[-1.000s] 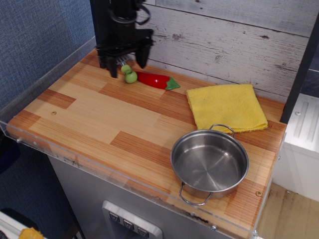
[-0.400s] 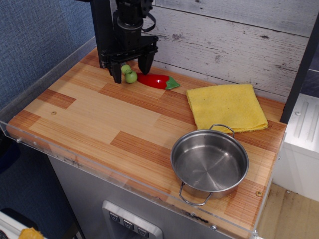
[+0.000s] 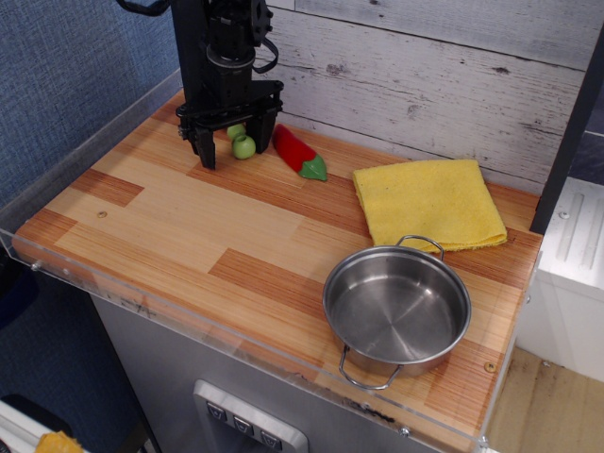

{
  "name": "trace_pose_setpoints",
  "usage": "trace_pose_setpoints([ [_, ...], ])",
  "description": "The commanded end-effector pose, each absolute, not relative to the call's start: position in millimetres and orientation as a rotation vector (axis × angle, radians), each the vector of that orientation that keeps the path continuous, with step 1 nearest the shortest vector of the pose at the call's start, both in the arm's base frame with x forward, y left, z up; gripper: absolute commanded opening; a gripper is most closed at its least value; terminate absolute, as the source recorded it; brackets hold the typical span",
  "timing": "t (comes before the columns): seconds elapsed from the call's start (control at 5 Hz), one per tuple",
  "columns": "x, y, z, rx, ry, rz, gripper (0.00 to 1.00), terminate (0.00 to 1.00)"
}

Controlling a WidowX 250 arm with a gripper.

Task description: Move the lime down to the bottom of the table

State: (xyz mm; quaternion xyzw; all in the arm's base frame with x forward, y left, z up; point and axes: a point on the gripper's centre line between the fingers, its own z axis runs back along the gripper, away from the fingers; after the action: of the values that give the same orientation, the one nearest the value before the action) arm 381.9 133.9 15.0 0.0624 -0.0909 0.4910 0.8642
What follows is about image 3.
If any clear acrylic table guard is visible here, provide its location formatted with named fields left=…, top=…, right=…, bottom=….
left=1, top=75, right=542, bottom=452

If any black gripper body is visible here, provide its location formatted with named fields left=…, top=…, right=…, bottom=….
left=176, top=59, right=284, bottom=135

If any grey toy fridge cabinet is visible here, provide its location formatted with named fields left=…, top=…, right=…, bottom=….
left=92, top=295, right=454, bottom=453

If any brass screw right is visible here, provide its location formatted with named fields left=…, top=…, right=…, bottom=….
left=484, top=361, right=496, bottom=373

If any stainless steel pot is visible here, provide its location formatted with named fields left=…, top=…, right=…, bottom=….
left=322, top=237, right=472, bottom=391

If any green handled toy spatula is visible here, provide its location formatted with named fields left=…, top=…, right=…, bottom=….
left=226, top=124, right=256, bottom=159

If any yellow folded cloth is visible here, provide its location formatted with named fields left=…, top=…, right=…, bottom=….
left=353, top=159, right=507, bottom=252

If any yellow object with black hose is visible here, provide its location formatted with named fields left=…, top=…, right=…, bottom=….
left=0, top=431, right=84, bottom=453

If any left black vertical post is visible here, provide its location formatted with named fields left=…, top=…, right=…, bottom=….
left=171, top=0, right=210, bottom=112

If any black vertical post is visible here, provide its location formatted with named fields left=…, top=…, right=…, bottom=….
left=171, top=0, right=210, bottom=112
left=529, top=29, right=603, bottom=235

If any red toy chili pepper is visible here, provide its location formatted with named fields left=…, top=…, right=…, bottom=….
left=273, top=125, right=327, bottom=181

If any silver dispenser button panel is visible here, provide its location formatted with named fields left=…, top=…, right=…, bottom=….
left=193, top=379, right=310, bottom=452

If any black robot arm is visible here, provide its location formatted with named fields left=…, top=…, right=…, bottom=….
left=118, top=1, right=284, bottom=170

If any right black vertical post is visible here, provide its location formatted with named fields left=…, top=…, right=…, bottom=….
left=529, top=29, right=603, bottom=235

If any white ribbed cabinet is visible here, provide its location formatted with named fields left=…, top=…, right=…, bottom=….
left=516, top=177, right=603, bottom=381

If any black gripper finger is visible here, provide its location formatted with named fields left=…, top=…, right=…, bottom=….
left=188, top=126, right=216, bottom=170
left=247, top=110, right=277, bottom=154

